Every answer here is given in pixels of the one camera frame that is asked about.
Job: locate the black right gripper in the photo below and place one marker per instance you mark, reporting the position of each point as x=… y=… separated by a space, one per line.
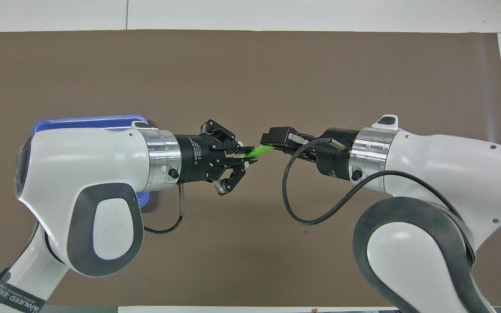
x=337 y=165

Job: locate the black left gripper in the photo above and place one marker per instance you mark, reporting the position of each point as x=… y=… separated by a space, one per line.
x=194 y=158

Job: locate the green marker pen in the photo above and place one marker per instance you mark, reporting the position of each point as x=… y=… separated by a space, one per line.
x=261 y=151

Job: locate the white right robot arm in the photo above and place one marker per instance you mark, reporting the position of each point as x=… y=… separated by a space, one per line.
x=442 y=165

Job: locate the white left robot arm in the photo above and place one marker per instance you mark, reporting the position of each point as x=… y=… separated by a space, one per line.
x=81 y=156

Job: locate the brown table mat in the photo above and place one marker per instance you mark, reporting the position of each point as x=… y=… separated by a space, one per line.
x=250 y=65

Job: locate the blue plastic tray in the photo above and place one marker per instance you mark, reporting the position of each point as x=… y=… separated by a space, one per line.
x=81 y=123

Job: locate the black right gripper camera box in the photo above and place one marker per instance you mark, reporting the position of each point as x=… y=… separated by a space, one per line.
x=278 y=134

